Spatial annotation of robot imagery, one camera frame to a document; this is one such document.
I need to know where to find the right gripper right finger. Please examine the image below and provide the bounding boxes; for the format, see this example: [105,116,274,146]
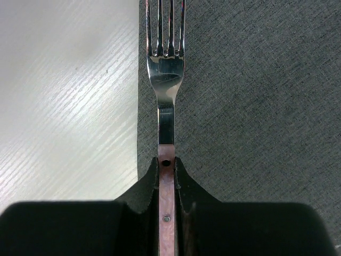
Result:
[175,158,336,255]

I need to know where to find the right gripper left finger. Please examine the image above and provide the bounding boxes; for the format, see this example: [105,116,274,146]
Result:
[1,159,158,255]

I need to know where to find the grey cloth napkin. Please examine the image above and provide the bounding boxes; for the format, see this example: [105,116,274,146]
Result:
[136,0,341,249]

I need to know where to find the fork with pink handle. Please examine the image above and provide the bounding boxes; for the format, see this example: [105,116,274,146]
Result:
[145,1,186,255]

